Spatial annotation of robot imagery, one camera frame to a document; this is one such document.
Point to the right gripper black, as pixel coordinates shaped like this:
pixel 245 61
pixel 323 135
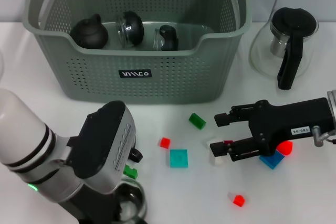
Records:
pixel 288 119

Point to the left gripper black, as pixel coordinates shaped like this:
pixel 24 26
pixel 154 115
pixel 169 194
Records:
pixel 99 213

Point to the tall white toy brick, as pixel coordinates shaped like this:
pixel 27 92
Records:
pixel 216 161

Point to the blue square toy brick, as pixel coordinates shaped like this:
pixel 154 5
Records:
pixel 273 161

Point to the orange-red sloped toy brick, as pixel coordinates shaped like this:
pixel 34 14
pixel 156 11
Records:
pixel 286 148

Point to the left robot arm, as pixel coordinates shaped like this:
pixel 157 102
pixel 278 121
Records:
pixel 21 129

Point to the grey-green perforated storage basket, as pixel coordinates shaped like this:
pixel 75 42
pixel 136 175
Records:
pixel 105 85

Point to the dark red flat brick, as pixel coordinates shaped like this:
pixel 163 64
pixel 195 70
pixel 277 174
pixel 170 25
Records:
pixel 228 142

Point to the long green toy brick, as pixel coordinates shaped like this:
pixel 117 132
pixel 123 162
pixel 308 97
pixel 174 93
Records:
pixel 197 121

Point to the teal square flat brick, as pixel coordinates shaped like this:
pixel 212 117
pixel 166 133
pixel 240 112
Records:
pixel 179 159

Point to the small green toy brick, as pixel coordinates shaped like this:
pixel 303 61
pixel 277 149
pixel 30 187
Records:
pixel 130 172

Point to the small red toy brick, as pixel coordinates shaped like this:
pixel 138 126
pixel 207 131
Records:
pixel 165 143
pixel 239 200

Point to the glass teapot black lid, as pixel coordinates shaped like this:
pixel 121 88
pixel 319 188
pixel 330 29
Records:
pixel 291 22

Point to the black clay teapot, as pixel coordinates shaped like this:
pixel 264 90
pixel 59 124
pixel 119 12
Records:
pixel 89 33

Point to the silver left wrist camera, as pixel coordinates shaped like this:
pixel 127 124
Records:
pixel 105 134

